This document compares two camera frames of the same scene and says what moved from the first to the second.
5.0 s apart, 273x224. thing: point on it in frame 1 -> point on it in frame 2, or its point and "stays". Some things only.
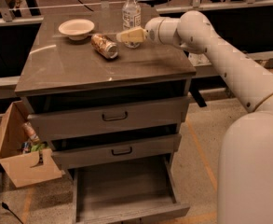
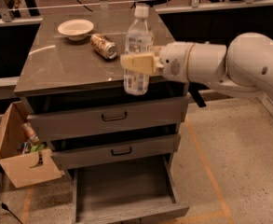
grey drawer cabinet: x=99 y=104 stays
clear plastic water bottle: x=131 y=16 -> x=139 y=41
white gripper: x=152 y=30 -> x=174 y=62
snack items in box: x=35 y=144 stays
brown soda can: x=104 y=46 stays
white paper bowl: x=76 y=29 stays
